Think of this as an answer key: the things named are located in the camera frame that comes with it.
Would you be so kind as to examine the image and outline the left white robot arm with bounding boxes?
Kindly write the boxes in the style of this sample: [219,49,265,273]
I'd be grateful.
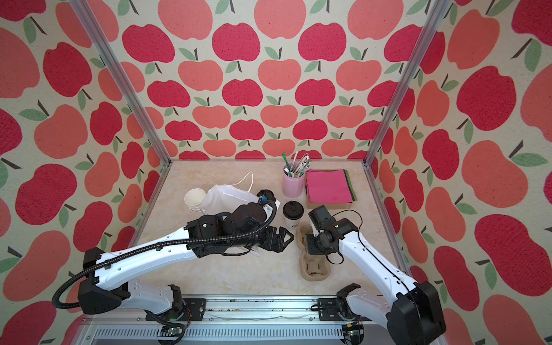
[78,201,294,315]

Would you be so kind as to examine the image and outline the left aluminium frame post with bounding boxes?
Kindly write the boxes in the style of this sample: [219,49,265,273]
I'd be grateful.
[69,1,172,167]

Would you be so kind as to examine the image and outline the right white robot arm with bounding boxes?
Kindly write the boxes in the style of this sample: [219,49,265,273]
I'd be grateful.
[306,214,447,344]

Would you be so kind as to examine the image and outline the right aluminium frame post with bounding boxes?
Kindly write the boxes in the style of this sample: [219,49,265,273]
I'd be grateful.
[362,0,452,171]

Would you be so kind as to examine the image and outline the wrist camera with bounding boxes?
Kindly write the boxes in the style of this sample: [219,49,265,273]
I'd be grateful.
[308,205,335,236]
[258,197,280,226]

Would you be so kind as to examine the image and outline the cardboard napkin tray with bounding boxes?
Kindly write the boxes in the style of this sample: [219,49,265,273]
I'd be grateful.
[305,169,355,211]

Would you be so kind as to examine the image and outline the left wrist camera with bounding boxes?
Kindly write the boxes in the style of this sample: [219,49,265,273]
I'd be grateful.
[258,197,280,226]

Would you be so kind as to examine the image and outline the white paper coffee cup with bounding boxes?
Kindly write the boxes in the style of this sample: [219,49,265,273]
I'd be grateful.
[284,214,301,229]

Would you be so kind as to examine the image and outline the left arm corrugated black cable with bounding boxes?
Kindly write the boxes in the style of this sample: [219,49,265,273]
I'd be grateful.
[51,199,277,311]

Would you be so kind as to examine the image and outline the single pulp cup carrier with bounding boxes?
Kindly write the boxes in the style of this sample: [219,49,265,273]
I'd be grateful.
[296,224,316,254]

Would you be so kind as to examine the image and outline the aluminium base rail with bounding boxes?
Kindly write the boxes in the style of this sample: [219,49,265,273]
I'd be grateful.
[63,295,394,344]

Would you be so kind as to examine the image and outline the black coffee cup lid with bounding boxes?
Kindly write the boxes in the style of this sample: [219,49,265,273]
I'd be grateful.
[283,201,304,220]

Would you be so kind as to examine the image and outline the stack of pulp cup carriers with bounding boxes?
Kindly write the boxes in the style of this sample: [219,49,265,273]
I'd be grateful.
[299,252,331,282]

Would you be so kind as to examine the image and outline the aluminium frame post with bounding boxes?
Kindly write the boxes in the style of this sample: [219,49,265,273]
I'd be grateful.
[69,1,172,167]
[362,0,452,171]

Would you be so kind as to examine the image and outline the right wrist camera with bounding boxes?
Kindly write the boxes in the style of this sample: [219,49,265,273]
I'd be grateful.
[308,205,335,236]

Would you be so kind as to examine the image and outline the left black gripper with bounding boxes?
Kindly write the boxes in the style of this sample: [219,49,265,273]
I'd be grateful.
[232,221,299,251]

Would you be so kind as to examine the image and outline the animal print paper gift bag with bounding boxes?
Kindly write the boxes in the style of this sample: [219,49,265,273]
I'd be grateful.
[200,171,260,215]

